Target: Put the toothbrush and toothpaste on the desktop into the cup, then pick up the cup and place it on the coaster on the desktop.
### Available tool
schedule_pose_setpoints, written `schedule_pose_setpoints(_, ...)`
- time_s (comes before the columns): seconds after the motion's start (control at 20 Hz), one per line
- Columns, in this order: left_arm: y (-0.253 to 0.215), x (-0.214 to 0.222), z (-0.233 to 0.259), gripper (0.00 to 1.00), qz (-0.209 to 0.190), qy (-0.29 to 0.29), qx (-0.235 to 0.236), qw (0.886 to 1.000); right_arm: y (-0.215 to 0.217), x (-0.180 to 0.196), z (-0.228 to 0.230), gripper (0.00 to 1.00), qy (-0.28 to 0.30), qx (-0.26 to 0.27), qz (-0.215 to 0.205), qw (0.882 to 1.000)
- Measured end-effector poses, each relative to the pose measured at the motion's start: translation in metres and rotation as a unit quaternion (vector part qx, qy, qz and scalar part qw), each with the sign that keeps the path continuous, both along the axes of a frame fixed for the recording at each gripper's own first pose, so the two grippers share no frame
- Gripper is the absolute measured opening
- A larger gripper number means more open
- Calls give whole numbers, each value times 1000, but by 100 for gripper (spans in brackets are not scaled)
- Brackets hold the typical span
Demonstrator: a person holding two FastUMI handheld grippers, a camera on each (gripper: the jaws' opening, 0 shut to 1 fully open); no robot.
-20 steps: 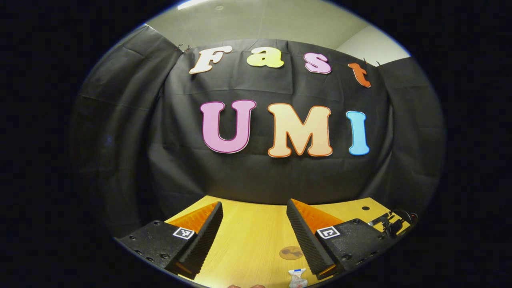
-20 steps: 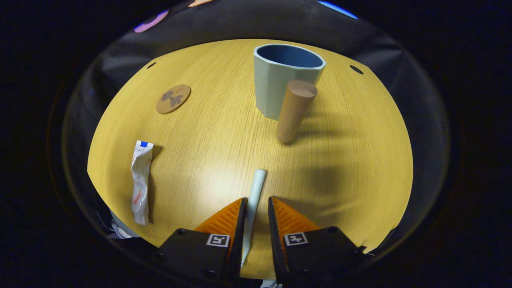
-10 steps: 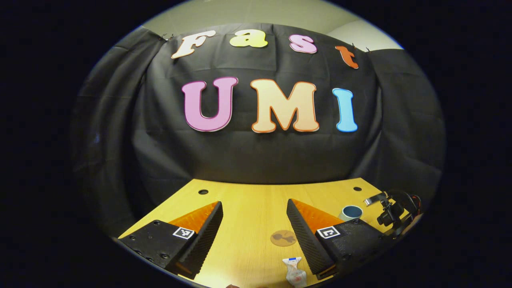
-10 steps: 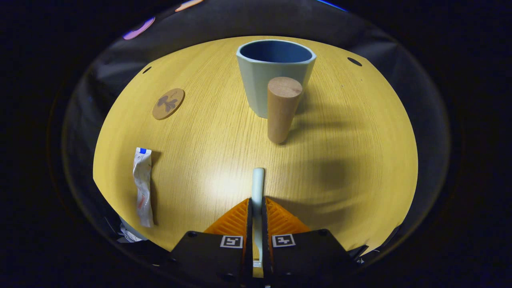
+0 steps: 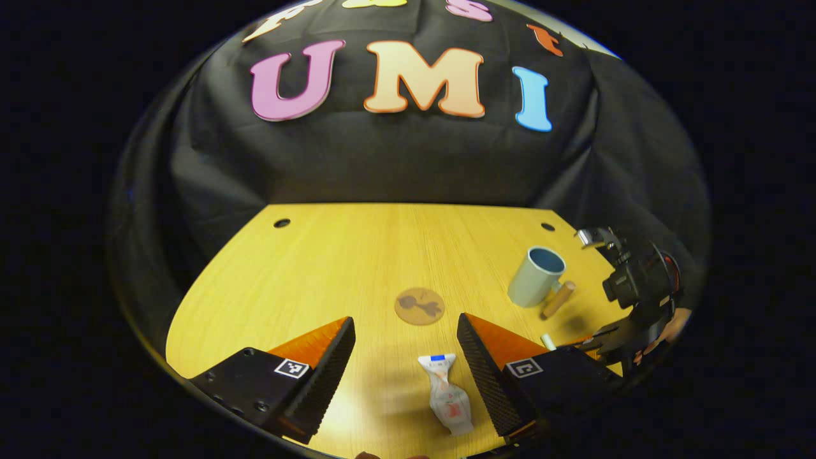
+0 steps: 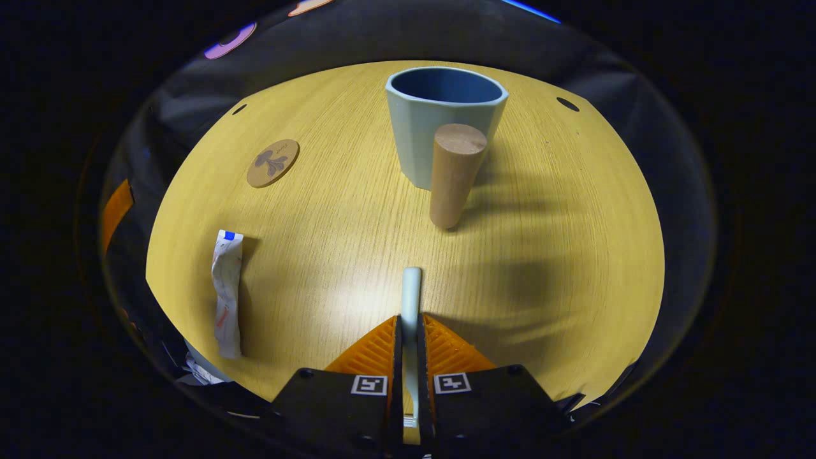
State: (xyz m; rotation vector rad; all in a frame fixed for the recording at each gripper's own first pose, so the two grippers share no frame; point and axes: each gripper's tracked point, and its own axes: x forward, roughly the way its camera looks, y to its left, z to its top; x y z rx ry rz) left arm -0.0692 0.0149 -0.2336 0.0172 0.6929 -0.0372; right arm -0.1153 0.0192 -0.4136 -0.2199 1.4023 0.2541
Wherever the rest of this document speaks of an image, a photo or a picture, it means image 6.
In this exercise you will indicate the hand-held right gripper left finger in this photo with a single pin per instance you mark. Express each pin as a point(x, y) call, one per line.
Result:
point(331, 408)

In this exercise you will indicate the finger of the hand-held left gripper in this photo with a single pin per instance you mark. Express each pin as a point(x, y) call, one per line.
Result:
point(115, 213)

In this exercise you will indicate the white crumpled cloth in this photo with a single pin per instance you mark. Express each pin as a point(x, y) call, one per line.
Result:
point(201, 370)

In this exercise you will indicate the pale green toothbrush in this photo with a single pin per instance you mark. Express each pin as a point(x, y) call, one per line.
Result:
point(411, 293)

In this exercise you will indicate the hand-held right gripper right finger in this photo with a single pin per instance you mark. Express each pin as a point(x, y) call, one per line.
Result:
point(491, 408)

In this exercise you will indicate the white toothpaste tube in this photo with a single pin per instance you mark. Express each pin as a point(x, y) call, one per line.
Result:
point(227, 287)

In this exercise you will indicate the round brown coaster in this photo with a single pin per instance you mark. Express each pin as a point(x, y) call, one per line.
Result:
point(273, 163)

